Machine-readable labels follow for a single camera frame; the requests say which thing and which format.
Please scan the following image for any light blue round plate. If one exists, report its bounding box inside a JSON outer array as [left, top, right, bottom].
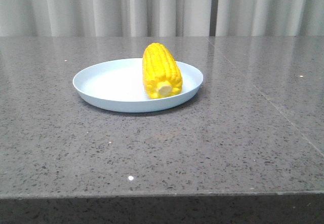
[[72, 58, 203, 113]]

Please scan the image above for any yellow corn cob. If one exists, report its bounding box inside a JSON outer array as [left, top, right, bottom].
[[142, 42, 183, 99]]

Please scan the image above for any grey pleated curtain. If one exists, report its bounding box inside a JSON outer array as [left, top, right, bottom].
[[1, 0, 323, 37]]

